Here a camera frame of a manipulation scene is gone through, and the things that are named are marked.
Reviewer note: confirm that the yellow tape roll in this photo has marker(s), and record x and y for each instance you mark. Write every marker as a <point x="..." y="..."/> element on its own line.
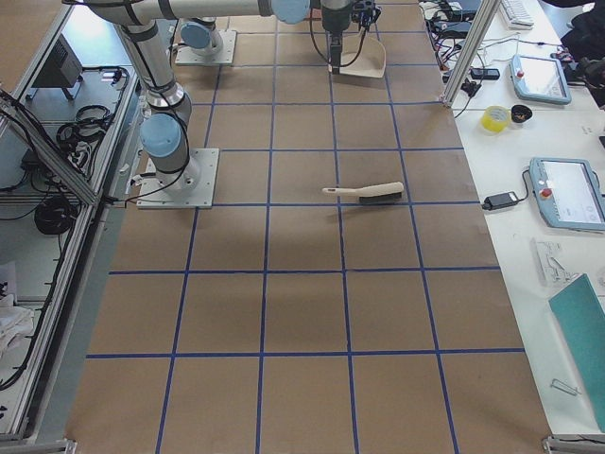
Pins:
<point x="495" y="119"/>

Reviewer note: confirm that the small black charger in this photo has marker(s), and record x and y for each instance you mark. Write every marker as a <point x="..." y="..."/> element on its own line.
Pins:
<point x="500" y="201"/>

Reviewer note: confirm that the grey control box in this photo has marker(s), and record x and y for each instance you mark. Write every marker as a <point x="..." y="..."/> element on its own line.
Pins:
<point x="61" y="70"/>

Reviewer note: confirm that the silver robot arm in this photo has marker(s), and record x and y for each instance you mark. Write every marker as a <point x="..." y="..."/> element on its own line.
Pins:
<point x="293" y="12"/>
<point x="164" y="135"/>

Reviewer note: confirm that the beige plastic dustpan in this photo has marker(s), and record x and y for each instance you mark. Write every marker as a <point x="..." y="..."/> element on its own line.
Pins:
<point x="366" y="60"/>

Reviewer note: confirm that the white cloth rags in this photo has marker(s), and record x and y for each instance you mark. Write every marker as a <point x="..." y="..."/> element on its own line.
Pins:
<point x="16" y="322"/>

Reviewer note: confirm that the lower teach pendant tablet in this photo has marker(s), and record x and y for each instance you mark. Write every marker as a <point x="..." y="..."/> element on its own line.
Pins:
<point x="567" y="193"/>

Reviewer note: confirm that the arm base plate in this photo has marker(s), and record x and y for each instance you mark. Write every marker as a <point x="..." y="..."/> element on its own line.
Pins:
<point x="194" y="188"/>
<point x="203" y="47"/>

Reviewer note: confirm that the person in black hoodie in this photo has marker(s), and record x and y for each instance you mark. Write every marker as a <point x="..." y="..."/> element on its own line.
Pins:
<point x="585" y="43"/>

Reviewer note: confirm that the aluminium frame post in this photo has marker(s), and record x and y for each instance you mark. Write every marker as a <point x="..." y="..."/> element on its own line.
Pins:
<point x="477" y="32"/>

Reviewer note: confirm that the white keyboard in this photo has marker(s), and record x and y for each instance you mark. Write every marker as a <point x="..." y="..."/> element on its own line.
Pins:
<point x="515" y="15"/>

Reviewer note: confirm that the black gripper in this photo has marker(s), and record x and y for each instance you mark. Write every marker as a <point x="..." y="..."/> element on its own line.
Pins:
<point x="335" y="21"/>

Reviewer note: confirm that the white hand brush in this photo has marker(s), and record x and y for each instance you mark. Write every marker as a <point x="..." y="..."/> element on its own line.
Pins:
<point x="367" y="195"/>

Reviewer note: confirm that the upper teach pendant tablet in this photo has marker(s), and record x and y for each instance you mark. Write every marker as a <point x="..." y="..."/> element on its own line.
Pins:
<point x="539" y="79"/>

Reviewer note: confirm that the black tape roll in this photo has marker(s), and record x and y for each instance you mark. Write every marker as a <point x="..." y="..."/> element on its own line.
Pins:
<point x="520" y="114"/>

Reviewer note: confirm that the clear plastic packet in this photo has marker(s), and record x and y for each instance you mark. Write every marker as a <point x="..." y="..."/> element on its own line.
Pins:
<point x="552" y="271"/>

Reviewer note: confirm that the teach pendant tablet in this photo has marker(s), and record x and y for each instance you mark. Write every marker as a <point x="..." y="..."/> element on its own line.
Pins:
<point x="567" y="193"/>
<point x="539" y="79"/>

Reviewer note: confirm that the teal folder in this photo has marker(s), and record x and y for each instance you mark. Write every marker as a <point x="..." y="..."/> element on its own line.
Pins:
<point x="581" y="318"/>

